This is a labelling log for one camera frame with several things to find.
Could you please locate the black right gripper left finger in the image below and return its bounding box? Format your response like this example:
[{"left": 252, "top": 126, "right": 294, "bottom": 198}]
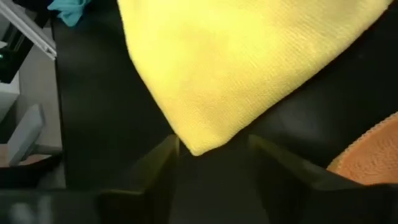
[{"left": 99, "top": 134, "right": 181, "bottom": 224}]

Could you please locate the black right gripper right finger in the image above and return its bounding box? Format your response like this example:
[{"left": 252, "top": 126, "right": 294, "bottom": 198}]
[{"left": 248, "top": 134, "right": 364, "bottom": 224}]

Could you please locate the orange microfiber towel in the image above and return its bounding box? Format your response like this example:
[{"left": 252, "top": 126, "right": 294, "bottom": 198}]
[{"left": 325, "top": 111, "right": 398, "bottom": 187}]

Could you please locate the yellow microfiber towel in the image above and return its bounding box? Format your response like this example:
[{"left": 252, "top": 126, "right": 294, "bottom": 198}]
[{"left": 116, "top": 0, "right": 394, "bottom": 157}]

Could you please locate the teal microfiber towel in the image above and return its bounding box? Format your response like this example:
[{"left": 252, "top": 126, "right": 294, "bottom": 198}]
[{"left": 47, "top": 0, "right": 93, "bottom": 27}]

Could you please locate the silver metal rail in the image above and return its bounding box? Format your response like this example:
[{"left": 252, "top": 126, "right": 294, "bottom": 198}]
[{"left": 0, "top": 0, "right": 58, "bottom": 61}]

